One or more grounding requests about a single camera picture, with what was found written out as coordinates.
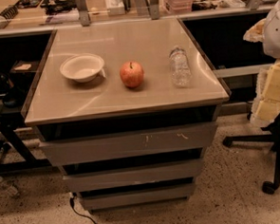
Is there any black power cable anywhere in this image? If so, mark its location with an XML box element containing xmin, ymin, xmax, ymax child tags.
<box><xmin>68</xmin><ymin>195</ymin><xmax>102</xmax><ymax>224</ymax></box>

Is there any grey drawer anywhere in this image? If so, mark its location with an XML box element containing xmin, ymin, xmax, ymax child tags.
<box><xmin>79</xmin><ymin>183</ymin><xmax>195</xmax><ymax>211</ymax></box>
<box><xmin>64</xmin><ymin>159</ymin><xmax>203</xmax><ymax>192</ymax></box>
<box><xmin>40</xmin><ymin>121</ymin><xmax>217</xmax><ymax>166</ymax></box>

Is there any grey middle drawer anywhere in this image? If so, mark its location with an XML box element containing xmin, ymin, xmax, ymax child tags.
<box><xmin>64</xmin><ymin>159</ymin><xmax>203</xmax><ymax>192</ymax></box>

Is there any grey top drawer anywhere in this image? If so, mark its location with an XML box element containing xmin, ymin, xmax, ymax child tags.
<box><xmin>40</xmin><ymin>121</ymin><xmax>217</xmax><ymax>166</ymax></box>

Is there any grey bottom drawer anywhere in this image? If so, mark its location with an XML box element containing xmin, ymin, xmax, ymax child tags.
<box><xmin>79</xmin><ymin>183</ymin><xmax>195</xmax><ymax>211</ymax></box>

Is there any black desk frame left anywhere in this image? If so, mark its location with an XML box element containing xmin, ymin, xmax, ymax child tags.
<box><xmin>0</xmin><ymin>43</ymin><xmax>52</xmax><ymax>175</ymax></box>

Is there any white tissue box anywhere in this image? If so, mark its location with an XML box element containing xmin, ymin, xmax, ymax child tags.
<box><xmin>104</xmin><ymin>0</ymin><xmax>125</xmax><ymax>16</ymax></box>

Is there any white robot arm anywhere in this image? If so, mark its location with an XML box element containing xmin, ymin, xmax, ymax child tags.
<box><xmin>243</xmin><ymin>0</ymin><xmax>280</xmax><ymax>127</ymax></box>

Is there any white paper bowl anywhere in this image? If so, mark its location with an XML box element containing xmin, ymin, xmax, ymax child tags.
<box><xmin>60</xmin><ymin>53</ymin><xmax>104</xmax><ymax>83</ymax></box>

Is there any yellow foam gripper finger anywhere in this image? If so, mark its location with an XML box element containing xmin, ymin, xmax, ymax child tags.
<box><xmin>250</xmin><ymin>60</ymin><xmax>280</xmax><ymax>127</ymax></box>

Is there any clear plastic water bottle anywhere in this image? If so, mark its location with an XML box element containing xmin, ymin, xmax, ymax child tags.
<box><xmin>169</xmin><ymin>46</ymin><xmax>192</xmax><ymax>87</ymax></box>

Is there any red apple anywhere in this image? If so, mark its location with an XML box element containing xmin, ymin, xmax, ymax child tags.
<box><xmin>120</xmin><ymin>61</ymin><xmax>144</xmax><ymax>88</ymax></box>

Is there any black coiled spring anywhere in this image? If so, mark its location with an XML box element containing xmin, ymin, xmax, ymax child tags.
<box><xmin>0</xmin><ymin>5</ymin><xmax>18</xmax><ymax>21</ymax></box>

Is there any grey drawer cabinet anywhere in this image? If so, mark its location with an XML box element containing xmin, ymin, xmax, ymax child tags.
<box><xmin>26</xmin><ymin>19</ymin><xmax>230</xmax><ymax>199</ymax></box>

